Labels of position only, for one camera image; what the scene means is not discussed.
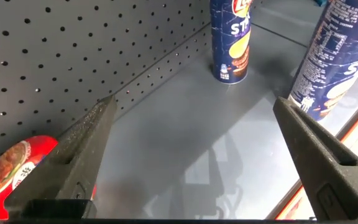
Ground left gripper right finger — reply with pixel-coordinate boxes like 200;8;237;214
272;96;358;221

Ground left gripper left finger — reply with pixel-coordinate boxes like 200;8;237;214
4;94;118;220

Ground grey shop shelf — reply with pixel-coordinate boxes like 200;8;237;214
0;0;358;220

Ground red noodle cup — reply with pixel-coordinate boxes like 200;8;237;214
0;134;98;220

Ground blue chips can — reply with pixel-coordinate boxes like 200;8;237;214
209;0;254;85
287;0;358;121

